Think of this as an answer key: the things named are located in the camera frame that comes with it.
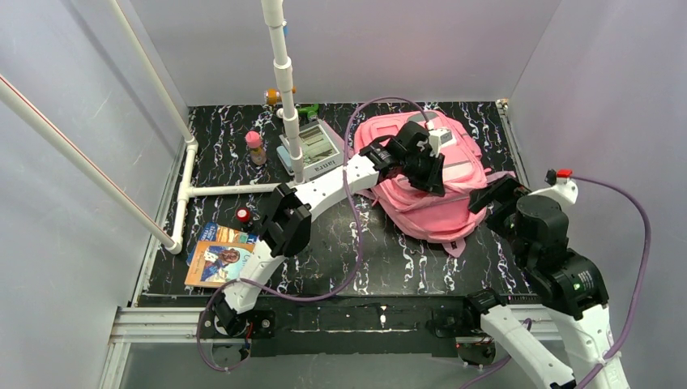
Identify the pink student backpack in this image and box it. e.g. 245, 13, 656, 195
354, 110, 514, 257

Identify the grey ianra book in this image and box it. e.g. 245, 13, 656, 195
299, 119, 344, 181

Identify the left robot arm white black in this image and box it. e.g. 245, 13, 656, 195
211, 122, 454, 337

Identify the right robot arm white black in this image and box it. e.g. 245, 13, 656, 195
465, 169, 629, 388

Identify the green white marker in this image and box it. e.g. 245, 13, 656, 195
297, 104, 319, 122

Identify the light blue eraser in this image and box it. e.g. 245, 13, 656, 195
276, 145, 294, 176

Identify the pink cap bottle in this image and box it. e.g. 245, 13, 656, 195
245, 130, 267, 165

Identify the red cap small bottle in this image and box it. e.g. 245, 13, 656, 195
235, 207, 253, 229

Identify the blue children's book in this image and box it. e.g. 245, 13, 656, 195
198, 222, 258, 267

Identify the orange children's book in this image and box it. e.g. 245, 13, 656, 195
185, 241, 254, 288

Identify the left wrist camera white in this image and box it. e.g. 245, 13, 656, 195
428, 127, 456, 157

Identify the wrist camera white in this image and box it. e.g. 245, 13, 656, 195
530, 169, 578, 208
428, 127, 456, 157

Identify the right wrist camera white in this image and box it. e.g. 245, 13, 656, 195
530, 169, 578, 208

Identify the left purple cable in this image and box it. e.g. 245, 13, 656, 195
195, 96, 433, 373

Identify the purple cable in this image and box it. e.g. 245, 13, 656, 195
195, 96, 433, 373
461, 174, 652, 389

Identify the orange bottle at wall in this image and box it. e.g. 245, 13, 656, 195
264, 87, 297, 105

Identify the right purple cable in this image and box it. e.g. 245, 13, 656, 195
461, 174, 652, 389

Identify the white pvc pipe frame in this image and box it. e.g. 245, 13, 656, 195
1, 1, 305, 254

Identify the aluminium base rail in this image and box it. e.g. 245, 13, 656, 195
98, 306, 583, 389

